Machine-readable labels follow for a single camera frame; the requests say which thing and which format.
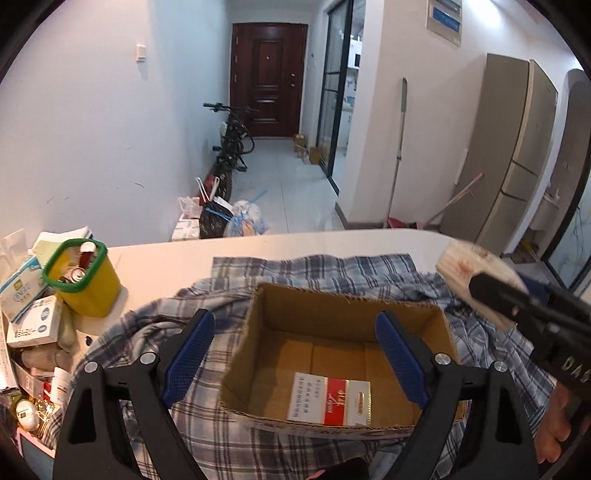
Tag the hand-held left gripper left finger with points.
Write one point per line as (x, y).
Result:
(189, 357)

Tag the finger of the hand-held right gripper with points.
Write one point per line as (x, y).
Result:
(501, 300)
(533, 284)

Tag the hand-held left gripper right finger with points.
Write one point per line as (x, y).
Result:
(399, 360)

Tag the white packet with red print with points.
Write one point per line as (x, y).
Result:
(466, 267)

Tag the red and white cigarette pack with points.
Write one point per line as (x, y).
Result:
(330, 399)

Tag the person's right hand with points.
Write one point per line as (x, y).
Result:
(554, 424)

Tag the blue plaid shirt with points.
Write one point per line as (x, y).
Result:
(231, 295)

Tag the yellow container with green rim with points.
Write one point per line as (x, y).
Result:
(94, 295)

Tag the white carton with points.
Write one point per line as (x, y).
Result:
(184, 230)

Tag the red dustpan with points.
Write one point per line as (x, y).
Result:
(397, 223)

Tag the small white and red box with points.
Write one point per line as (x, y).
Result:
(60, 385)

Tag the grey tall cabinet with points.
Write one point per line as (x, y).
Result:
(503, 152)

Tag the black trash bag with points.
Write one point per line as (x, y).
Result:
(212, 224)

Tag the clear plastic bag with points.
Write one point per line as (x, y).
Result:
(247, 219)

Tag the white plastic bag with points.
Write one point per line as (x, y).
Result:
(189, 207)

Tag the white mask box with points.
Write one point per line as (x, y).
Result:
(34, 323)

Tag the stack of papers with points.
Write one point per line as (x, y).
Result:
(57, 237)

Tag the blue and white tissue pack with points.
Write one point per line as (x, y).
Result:
(18, 288)

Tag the mop with green grip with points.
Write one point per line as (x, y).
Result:
(400, 120)

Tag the small cardboard box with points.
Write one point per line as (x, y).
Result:
(300, 145)
(316, 156)

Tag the black bicycle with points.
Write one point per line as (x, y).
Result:
(233, 134)

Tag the black framed glass door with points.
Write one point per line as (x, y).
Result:
(339, 87)

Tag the electrical panel box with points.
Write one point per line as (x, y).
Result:
(444, 21)

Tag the brown wooden door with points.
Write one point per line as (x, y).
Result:
(268, 78)

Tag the white wall switch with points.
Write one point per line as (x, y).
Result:
(141, 52)

